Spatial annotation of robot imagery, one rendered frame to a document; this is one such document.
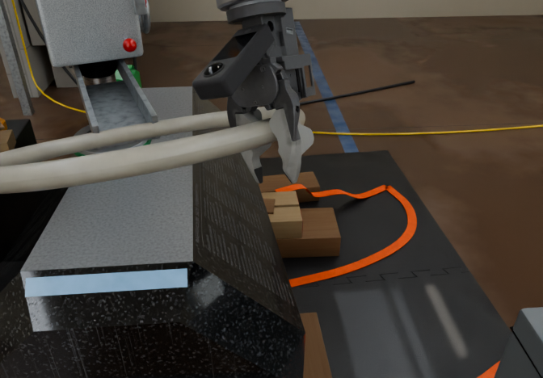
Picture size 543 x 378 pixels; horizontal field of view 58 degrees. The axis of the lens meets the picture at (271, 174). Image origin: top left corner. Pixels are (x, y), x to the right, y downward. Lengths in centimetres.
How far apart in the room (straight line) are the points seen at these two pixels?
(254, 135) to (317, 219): 185
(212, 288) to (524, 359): 63
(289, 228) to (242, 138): 169
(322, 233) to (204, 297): 130
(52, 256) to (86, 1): 58
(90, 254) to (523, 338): 89
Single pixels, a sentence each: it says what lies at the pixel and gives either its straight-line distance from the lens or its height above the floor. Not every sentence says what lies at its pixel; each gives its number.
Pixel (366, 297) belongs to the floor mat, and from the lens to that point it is 219.
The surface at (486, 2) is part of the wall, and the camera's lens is 703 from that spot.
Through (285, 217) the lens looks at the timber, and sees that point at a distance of 222.
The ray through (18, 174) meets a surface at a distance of 57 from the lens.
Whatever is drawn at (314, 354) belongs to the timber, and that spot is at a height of 14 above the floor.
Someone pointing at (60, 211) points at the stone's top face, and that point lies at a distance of 129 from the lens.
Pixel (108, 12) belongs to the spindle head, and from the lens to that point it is 127.
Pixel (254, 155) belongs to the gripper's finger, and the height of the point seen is 126.
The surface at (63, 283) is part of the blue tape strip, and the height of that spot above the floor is 84.
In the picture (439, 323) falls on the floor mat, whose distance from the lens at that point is 217.
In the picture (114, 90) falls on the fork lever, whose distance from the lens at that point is 125.
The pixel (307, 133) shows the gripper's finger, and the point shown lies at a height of 129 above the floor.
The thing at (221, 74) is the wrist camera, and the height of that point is 139.
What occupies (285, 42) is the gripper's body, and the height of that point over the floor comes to 139.
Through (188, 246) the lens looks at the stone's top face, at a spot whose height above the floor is 87.
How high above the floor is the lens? 157
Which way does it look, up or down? 32 degrees down
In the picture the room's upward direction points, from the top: straight up
